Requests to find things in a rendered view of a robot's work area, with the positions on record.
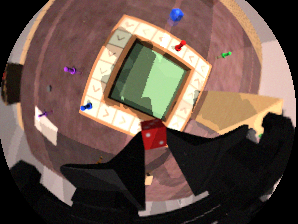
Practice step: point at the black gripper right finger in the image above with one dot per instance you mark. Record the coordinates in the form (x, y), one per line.
(198, 157)

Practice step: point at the blue pawn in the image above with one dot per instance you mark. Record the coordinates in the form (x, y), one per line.
(87, 106)

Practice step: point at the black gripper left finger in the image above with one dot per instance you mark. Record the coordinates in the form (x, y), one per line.
(125, 172)

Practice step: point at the red pawn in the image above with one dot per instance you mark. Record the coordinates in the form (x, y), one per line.
(178, 47)

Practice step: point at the blue die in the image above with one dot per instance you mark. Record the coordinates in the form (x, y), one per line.
(176, 15)

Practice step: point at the red die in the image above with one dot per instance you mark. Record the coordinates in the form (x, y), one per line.
(154, 134)

